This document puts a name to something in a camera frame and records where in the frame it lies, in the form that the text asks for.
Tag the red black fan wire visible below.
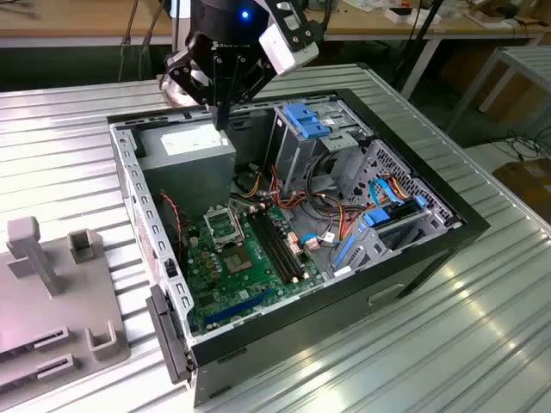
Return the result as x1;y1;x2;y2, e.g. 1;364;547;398
158;192;189;263

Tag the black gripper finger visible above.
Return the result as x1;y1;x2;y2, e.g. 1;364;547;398
164;46;222;131
220;55;277;131

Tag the black case fan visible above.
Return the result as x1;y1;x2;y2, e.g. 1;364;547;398
157;191;190;263

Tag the thin wire locking lever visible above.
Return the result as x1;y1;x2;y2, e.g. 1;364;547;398
232;200;253;242

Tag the perforated metal disk bay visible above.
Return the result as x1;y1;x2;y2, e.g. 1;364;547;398
326;139;464;279

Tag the black RAM slot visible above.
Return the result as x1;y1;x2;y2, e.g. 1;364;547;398
251;210;290;283
245;211;285;285
263;206;305;279
257;208;298;280

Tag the white flat box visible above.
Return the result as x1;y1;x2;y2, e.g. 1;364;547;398
384;6;443;25

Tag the grey metal frame table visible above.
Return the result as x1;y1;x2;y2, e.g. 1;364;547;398
445;45;551;139

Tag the blue looped wire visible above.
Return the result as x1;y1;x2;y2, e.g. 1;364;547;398
368;178;408;207

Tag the long wooden desk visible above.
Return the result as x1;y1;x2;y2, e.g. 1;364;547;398
0;0;551;48

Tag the black wire bundle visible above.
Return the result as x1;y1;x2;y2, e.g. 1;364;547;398
305;150;345;225

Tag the blue disk carrier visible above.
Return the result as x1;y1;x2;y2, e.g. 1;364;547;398
362;195;430;229

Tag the orange yellow wire bundle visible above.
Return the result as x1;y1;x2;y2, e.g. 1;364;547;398
232;163;367;242

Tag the green motherboard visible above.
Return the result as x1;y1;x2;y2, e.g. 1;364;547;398
183;201;328;339

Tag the blue drive bay latch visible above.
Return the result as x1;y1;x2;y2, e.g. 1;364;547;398
283;102;332;139

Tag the grey metal drive cage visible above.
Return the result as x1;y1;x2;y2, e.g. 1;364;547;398
270;97;375;194

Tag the metal socket cover frame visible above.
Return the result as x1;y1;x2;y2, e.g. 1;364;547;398
202;205;247;253

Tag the blue flat strip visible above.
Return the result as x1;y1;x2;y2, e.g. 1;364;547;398
331;231;359;276

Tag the black stand pole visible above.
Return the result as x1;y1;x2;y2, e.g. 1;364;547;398
393;0;447;94

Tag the grey power supply unit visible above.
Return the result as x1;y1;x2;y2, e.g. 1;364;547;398
135;120;238;220

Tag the blue expansion slot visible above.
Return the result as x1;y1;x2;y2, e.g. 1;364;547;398
202;287;273;328

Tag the CPU socket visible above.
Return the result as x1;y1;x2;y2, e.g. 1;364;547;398
220;243;253;276

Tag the grey parts rack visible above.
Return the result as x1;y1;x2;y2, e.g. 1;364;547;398
0;217;133;408

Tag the brown cardboard box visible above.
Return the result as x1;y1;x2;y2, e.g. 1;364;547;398
492;157;551;207

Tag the black open PC case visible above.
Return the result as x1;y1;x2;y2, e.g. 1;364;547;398
105;88;492;408

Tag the blue wire pale connector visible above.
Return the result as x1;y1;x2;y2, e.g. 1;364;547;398
299;231;322;251

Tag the RAM stick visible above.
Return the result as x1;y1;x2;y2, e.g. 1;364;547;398
0;369;40;391
0;337;38;358

